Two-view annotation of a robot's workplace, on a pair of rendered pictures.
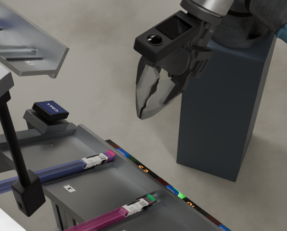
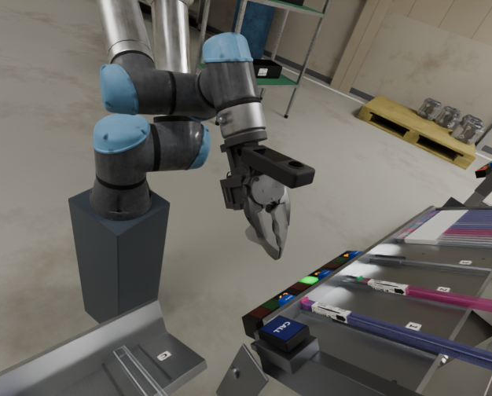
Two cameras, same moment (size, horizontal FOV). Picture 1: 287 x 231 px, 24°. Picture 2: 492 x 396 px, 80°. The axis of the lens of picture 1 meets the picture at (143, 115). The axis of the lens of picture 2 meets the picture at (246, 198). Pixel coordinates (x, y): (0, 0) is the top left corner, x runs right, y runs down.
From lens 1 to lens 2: 0.98 m
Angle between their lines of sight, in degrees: 60
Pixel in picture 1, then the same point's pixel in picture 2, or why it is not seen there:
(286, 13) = (193, 144)
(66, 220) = not seen: outside the picture
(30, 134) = (337, 361)
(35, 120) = (305, 353)
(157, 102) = (284, 229)
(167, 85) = (280, 210)
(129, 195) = (360, 293)
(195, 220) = (362, 260)
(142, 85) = (268, 232)
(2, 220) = not seen: outside the picture
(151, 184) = (335, 278)
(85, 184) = (384, 317)
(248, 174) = not seen: hidden behind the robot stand
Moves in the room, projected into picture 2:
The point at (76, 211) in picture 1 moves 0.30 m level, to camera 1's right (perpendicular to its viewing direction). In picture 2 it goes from (457, 317) to (400, 186)
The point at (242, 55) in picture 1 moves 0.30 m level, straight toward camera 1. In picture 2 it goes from (156, 210) to (255, 262)
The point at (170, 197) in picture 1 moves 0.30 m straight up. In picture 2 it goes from (346, 269) to (459, 123)
